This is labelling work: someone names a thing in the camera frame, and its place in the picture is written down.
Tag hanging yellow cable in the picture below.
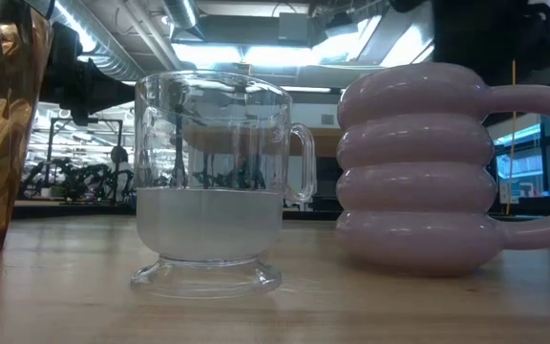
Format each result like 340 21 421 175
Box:
505 59 518 216

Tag amber faceted glass cup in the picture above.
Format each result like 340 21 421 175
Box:
0 0 54 255

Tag clear glass footed mug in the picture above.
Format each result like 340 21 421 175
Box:
130 70 318 300

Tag black metal frame rig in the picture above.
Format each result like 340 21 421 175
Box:
48 116 124 202

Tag silver ventilation duct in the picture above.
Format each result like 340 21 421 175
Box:
50 0 148 81

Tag pink ribbed ceramic mug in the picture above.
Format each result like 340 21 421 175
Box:
335 61 550 277

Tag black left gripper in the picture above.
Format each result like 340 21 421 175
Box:
40 22 136 127

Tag person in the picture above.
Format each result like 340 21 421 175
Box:
109 144 132 193

